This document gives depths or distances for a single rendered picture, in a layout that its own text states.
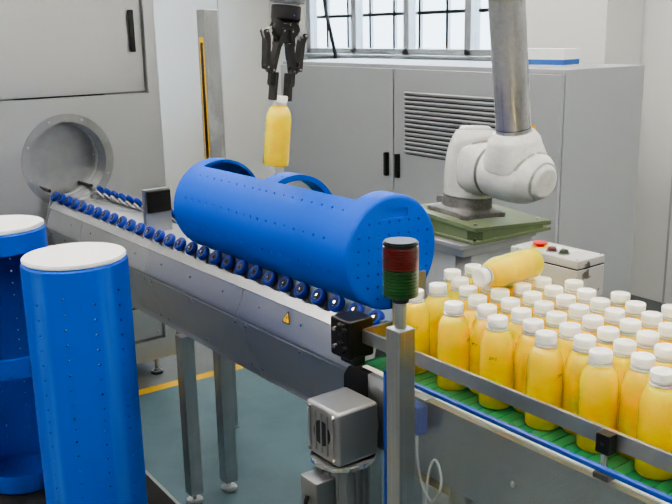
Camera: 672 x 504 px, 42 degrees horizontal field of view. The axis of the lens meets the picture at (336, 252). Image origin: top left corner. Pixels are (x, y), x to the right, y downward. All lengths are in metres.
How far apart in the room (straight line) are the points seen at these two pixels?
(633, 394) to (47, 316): 1.51
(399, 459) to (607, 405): 0.38
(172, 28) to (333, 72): 2.82
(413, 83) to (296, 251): 2.22
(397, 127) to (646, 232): 1.53
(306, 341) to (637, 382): 0.97
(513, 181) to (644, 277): 2.66
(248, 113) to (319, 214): 5.65
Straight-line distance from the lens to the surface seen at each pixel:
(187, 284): 2.76
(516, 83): 2.48
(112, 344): 2.44
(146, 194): 3.14
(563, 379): 1.68
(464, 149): 2.65
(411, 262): 1.50
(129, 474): 2.61
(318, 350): 2.19
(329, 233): 2.07
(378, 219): 2.05
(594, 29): 4.78
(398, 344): 1.55
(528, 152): 2.50
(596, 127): 3.81
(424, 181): 4.27
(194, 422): 3.10
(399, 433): 1.61
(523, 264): 1.90
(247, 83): 7.74
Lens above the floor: 1.61
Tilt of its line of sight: 14 degrees down
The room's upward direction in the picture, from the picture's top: 1 degrees counter-clockwise
